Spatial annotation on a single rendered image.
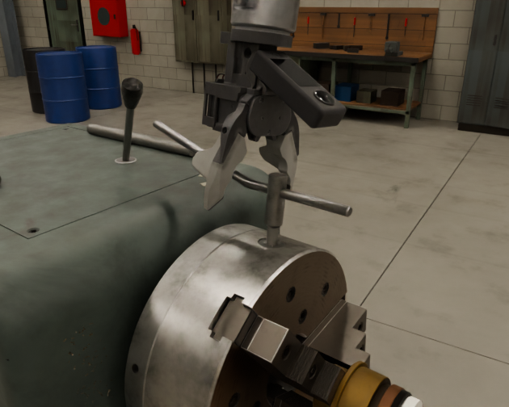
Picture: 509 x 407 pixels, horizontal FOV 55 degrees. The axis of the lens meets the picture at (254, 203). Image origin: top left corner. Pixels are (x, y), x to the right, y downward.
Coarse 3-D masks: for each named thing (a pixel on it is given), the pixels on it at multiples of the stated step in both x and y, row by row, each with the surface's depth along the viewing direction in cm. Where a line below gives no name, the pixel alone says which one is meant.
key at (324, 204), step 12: (156, 120) 70; (168, 132) 69; (180, 144) 67; (192, 144) 66; (240, 180) 61; (252, 180) 60; (264, 192) 58; (288, 192) 56; (300, 192) 56; (312, 204) 54; (324, 204) 53; (336, 204) 52
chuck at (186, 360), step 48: (240, 240) 60; (288, 240) 62; (192, 288) 54; (240, 288) 52; (288, 288) 56; (336, 288) 67; (192, 336) 51; (192, 384) 50; (240, 384) 52; (288, 384) 65
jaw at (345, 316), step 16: (336, 304) 69; (352, 304) 68; (336, 320) 66; (352, 320) 66; (320, 336) 63; (336, 336) 63; (352, 336) 63; (320, 352) 61; (336, 352) 61; (352, 352) 60
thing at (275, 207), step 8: (272, 176) 56; (280, 176) 56; (272, 184) 57; (280, 184) 56; (272, 192) 57; (272, 200) 57; (280, 200) 57; (272, 208) 57; (280, 208) 57; (272, 216) 57; (280, 216) 58; (272, 224) 58; (280, 224) 58; (272, 232) 58; (272, 240) 59
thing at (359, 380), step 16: (352, 368) 55; (368, 368) 57; (352, 384) 53; (368, 384) 53; (384, 384) 54; (336, 400) 53; (352, 400) 52; (368, 400) 52; (384, 400) 52; (400, 400) 52
